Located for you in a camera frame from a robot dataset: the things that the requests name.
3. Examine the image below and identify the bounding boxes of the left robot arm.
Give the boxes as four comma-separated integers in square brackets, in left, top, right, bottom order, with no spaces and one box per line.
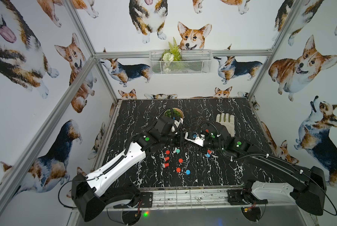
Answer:
[71,108,184,222]

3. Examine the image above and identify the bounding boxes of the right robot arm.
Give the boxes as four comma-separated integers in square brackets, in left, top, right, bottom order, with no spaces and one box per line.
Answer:
[184,121,326,216]

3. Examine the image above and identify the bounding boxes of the beige plant pot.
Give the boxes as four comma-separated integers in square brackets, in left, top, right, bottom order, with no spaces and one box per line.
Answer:
[164,108,184,121]

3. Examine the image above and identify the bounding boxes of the green fern with flower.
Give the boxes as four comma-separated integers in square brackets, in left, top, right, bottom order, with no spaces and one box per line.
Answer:
[160,38,182,73]

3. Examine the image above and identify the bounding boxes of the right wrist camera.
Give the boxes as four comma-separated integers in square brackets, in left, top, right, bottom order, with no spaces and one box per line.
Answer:
[184,132,205,140]

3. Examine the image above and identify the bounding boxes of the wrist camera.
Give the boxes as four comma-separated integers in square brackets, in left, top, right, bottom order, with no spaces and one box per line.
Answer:
[184,132,205,140]
[171,117,183,134]

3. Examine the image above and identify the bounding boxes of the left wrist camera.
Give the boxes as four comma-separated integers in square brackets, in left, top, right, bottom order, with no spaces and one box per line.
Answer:
[171,117,183,134]

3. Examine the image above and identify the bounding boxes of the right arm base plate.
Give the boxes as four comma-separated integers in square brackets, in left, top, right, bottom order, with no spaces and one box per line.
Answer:
[227,189,268,205]

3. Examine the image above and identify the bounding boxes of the white wire wall basket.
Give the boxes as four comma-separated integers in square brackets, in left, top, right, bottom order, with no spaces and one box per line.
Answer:
[149,50,213,75]

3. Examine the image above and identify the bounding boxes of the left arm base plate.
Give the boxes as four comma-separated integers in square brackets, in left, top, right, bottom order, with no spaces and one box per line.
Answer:
[113,192,153,209]

